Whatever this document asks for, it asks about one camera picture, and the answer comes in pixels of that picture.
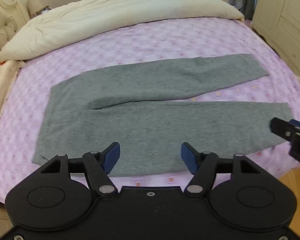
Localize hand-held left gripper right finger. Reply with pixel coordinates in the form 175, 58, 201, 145
181, 142, 262, 195

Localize cream duvet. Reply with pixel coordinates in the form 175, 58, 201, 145
0, 0, 245, 63

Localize beige tufted headboard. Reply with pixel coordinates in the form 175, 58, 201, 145
0, 0, 30, 67

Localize cream wardrobe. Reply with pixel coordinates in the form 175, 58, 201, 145
251, 0, 300, 77

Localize grey pants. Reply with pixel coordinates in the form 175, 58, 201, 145
32, 53, 293, 179

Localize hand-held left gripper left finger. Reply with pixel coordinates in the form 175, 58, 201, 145
40, 142, 121, 195

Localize pink checkered bed sheet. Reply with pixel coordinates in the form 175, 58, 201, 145
0, 16, 300, 204

